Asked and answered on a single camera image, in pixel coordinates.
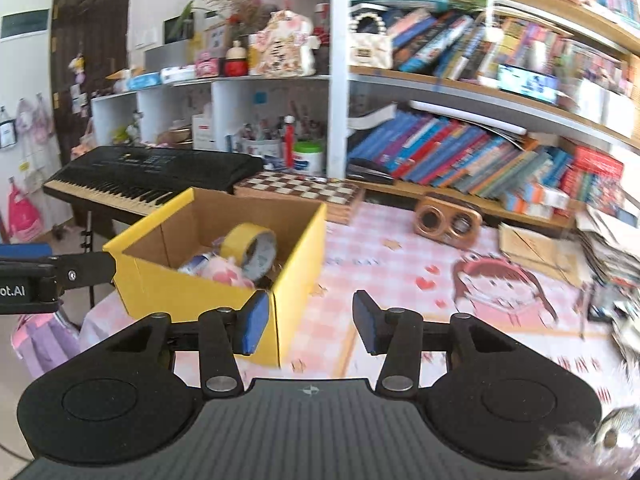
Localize black keyboard stand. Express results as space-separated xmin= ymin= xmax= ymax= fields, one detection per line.
xmin=50 ymin=200 xmax=121 ymax=311

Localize brown bowl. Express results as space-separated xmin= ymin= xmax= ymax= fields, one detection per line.
xmin=157 ymin=127 xmax=193 ymax=147

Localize black stapler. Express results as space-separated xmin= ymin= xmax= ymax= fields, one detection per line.
xmin=346 ymin=157 xmax=396 ymax=185

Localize row of blue books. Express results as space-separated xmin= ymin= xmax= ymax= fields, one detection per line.
xmin=347 ymin=110 xmax=573 ymax=201

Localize red marker bottle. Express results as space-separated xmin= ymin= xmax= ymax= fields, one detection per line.
xmin=282 ymin=115 xmax=296 ymax=168

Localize white pen container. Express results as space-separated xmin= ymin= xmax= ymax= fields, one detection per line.
xmin=235 ymin=125 xmax=283 ymax=161

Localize row of colourful books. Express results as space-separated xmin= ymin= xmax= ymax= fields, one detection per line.
xmin=387 ymin=7 xmax=626 ymax=96

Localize red white tissue box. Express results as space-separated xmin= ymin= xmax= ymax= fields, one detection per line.
xmin=191 ymin=112 xmax=218 ymax=152

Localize white quilted handbag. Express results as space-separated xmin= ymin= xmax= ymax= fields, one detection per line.
xmin=348 ymin=10 xmax=393 ymax=70

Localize green wall sign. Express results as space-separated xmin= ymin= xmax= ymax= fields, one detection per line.
xmin=0 ymin=7 xmax=51 ymax=41

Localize wooden chessboard box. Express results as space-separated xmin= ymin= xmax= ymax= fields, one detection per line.
xmin=234 ymin=170 xmax=366 ymax=226

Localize red white doll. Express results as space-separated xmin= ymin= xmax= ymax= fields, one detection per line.
xmin=222 ymin=40 xmax=249 ymax=77

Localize brown retro radio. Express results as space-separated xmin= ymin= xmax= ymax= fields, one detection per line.
xmin=414 ymin=195 xmax=483 ymax=248

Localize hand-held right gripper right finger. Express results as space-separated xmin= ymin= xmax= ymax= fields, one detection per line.
xmin=352 ymin=290 xmax=532 ymax=396

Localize white flat box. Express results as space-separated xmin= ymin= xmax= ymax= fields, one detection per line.
xmin=160 ymin=65 xmax=196 ymax=85

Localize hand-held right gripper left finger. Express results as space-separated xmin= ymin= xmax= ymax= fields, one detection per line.
xmin=100 ymin=290 xmax=271 ymax=396

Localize smartphone with lit screen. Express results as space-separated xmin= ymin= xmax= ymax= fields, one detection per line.
xmin=497 ymin=62 xmax=560 ymax=106

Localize white bookshelf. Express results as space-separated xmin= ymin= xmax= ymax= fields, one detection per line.
xmin=90 ymin=0 xmax=640 ymax=241

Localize yellow cardboard box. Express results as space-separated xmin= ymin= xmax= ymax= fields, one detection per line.
xmin=102 ymin=187 xmax=328 ymax=368

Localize pink plush toy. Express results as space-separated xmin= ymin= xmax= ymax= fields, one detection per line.
xmin=200 ymin=255 xmax=256 ymax=288

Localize red thick books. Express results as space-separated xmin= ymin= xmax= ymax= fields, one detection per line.
xmin=560 ymin=145 xmax=626 ymax=211

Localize blue tissue pack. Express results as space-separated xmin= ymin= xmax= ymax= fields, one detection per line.
xmin=125 ymin=72 xmax=161 ymax=92

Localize brown envelopes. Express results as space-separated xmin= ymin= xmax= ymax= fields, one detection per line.
xmin=497 ymin=222 xmax=583 ymax=276

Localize pink small box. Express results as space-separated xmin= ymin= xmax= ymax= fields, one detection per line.
xmin=194 ymin=52 xmax=222 ymax=78

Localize purple pink backpack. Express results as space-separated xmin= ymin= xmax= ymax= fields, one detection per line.
xmin=10 ymin=310 xmax=81 ymax=381

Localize yellow tape roll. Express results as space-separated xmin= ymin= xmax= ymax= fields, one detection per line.
xmin=220 ymin=223 xmax=277 ymax=282

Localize white jar green rim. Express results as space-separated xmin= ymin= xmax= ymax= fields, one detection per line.
xmin=292 ymin=141 xmax=326 ymax=176

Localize plant picture frame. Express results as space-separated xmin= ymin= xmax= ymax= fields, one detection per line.
xmin=165 ymin=2 xmax=196 ymax=43

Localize orange blue small box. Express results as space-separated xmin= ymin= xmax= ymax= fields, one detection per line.
xmin=520 ymin=182 xmax=571 ymax=208
xmin=500 ymin=192 xmax=556 ymax=220

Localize stack of notebooks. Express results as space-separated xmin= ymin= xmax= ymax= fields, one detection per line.
xmin=575 ymin=205 xmax=640 ymax=286

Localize pink hanging bag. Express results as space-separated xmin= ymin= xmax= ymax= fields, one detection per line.
xmin=5 ymin=175 xmax=43 ymax=243

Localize lucky cat ornament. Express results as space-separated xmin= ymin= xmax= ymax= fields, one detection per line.
xmin=248 ymin=10 xmax=321 ymax=78

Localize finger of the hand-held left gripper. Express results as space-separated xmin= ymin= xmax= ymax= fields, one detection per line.
xmin=0 ymin=243 xmax=53 ymax=262
xmin=47 ymin=251 xmax=117 ymax=288

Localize fluffy charm with metal bell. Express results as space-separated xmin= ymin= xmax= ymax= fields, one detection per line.
xmin=537 ymin=405 xmax=640 ymax=480

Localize pink checkered cloth desktop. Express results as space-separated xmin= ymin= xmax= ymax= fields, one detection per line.
xmin=80 ymin=200 xmax=640 ymax=411

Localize dark brown door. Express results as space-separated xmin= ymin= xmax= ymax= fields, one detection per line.
xmin=50 ymin=0 xmax=133 ymax=166

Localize black keyboard piano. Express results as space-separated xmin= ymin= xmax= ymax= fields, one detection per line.
xmin=42 ymin=146 xmax=265 ymax=218

